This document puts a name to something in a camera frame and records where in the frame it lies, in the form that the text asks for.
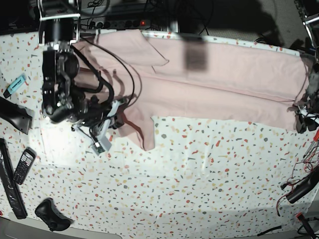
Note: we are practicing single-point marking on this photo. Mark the black cylinder with red wires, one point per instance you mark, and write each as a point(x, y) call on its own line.
point(304, 187)

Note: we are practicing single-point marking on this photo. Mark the long black bar in plastic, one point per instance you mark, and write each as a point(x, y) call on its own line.
point(10, 187)

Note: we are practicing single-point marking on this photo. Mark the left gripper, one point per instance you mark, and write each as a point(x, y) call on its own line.
point(309, 110)

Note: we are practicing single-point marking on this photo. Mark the black game controller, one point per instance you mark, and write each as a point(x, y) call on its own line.
point(53, 218)

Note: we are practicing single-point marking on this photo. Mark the light blue highlighter marker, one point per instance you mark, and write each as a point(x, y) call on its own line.
point(13, 87)

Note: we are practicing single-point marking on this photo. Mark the terrazzo patterned table cover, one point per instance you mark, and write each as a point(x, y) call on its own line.
point(204, 178)

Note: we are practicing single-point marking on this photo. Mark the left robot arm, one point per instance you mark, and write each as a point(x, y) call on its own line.
point(309, 14)

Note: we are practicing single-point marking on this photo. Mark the red handled screwdriver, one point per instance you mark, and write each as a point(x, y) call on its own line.
point(312, 145)

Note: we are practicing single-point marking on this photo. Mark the black power strip red switch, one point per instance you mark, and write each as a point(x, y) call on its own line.
point(120, 24)

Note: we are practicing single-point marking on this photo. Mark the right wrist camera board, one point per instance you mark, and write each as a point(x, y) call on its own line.
point(101, 144)

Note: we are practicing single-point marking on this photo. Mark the black cordless phone handset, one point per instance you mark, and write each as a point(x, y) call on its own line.
point(24, 165)

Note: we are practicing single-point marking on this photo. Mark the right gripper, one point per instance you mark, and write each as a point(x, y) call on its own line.
point(92, 109)

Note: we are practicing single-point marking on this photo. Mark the pink T-shirt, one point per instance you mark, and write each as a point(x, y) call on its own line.
point(196, 79)

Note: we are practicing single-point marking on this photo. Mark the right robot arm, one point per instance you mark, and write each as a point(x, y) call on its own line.
point(62, 99)

